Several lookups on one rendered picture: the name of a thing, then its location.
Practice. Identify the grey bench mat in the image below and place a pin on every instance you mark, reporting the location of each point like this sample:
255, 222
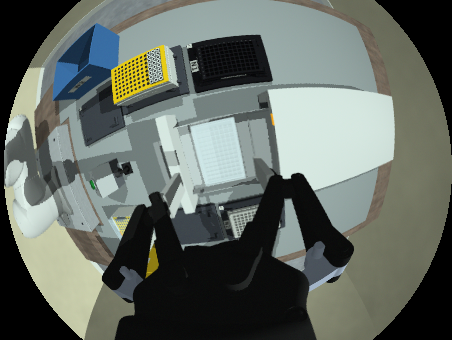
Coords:
305, 48

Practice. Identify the yellow open-top bin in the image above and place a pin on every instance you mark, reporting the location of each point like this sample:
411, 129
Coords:
152, 261

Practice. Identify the blue bin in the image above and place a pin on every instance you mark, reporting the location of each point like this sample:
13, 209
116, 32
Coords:
102, 56

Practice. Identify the black assay plate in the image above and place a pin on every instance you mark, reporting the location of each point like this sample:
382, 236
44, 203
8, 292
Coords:
236, 62

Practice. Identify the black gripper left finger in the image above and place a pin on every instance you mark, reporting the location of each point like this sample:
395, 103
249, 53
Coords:
129, 266

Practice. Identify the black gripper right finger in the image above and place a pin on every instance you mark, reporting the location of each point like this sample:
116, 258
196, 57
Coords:
327, 250

